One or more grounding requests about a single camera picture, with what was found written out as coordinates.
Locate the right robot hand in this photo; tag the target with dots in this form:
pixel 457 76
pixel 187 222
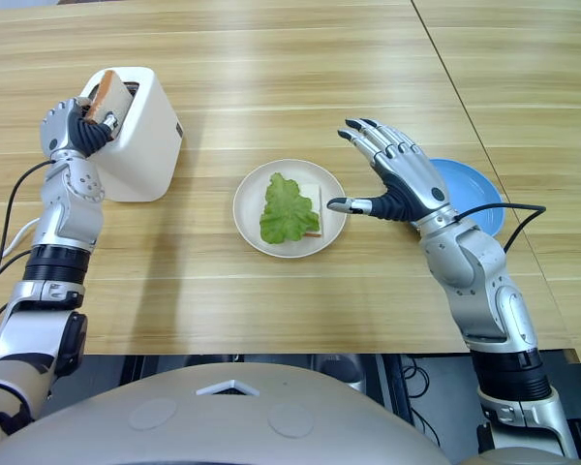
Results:
pixel 409 174

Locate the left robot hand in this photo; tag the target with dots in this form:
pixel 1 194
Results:
pixel 60 130

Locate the bread slice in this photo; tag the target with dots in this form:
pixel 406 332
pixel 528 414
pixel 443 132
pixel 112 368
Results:
pixel 110 97
pixel 314 203

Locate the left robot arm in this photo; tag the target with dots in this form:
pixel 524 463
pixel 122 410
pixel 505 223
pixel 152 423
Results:
pixel 60 232

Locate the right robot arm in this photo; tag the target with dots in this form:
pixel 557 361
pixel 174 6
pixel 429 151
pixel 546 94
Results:
pixel 484 290

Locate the blue plate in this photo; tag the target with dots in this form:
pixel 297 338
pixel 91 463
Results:
pixel 469 189

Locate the cream toaster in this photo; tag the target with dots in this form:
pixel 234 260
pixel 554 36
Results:
pixel 143 140

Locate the green lettuce leaf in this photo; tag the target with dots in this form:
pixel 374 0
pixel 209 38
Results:
pixel 288 210

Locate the white plate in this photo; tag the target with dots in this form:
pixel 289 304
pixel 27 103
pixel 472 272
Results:
pixel 252 203

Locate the robot body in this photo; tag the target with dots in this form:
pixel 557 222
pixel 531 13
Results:
pixel 213 416

